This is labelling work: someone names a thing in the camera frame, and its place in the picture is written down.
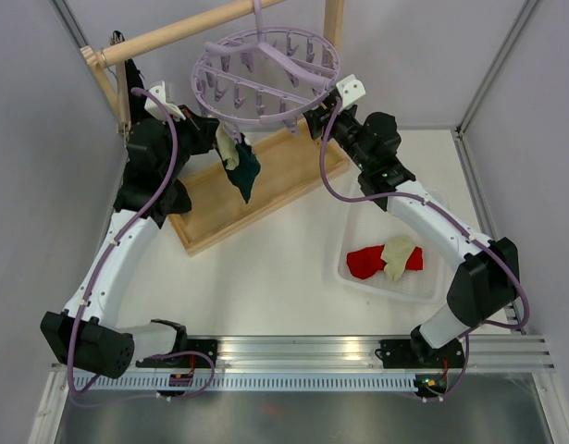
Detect white slotted cable duct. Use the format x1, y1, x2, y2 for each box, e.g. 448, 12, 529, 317
91, 372, 417, 393

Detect wooden rack top rod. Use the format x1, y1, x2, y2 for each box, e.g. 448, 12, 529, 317
98, 0, 285, 68

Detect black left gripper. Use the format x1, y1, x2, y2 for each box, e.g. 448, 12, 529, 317
161, 105, 219, 181

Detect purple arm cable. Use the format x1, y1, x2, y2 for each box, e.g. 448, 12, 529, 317
66, 86, 218, 408
319, 99, 530, 403

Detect aluminium mounting rail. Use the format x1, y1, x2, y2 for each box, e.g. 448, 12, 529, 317
50, 335, 556, 371

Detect wooden rack right post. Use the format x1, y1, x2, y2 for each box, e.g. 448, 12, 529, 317
323, 0, 345, 50

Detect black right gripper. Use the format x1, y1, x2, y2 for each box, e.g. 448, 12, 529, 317
301, 93, 371, 172

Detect purple round clip hanger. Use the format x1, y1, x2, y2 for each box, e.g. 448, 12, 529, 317
191, 1, 340, 142

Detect cream sock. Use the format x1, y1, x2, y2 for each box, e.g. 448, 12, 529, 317
216, 123, 240, 171
381, 235, 416, 282

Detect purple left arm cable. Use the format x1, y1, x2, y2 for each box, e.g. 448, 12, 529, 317
66, 86, 218, 408

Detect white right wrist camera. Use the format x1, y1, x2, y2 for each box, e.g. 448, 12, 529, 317
336, 74, 366, 110

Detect black shorts on hanger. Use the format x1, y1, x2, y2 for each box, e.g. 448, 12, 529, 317
114, 92, 192, 227

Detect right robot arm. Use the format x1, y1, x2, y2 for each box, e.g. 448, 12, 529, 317
303, 92, 528, 367

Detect wooden rack left post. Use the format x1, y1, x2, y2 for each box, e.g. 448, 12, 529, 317
80, 45, 118, 130

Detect wooden rack post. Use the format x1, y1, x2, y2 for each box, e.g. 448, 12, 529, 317
80, 45, 118, 130
323, 0, 345, 50

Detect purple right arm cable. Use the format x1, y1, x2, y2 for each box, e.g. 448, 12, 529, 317
319, 99, 530, 403

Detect wooden rack base tray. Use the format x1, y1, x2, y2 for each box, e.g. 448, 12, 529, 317
167, 124, 351, 257

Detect green christmas sock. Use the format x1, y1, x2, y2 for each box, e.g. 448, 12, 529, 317
222, 140, 261, 204

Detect white plastic basket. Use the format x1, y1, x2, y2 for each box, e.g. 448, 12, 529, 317
334, 202, 447, 304

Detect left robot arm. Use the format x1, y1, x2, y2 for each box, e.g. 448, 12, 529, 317
40, 114, 218, 379

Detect red sock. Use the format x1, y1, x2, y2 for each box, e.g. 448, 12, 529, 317
346, 244, 424, 280

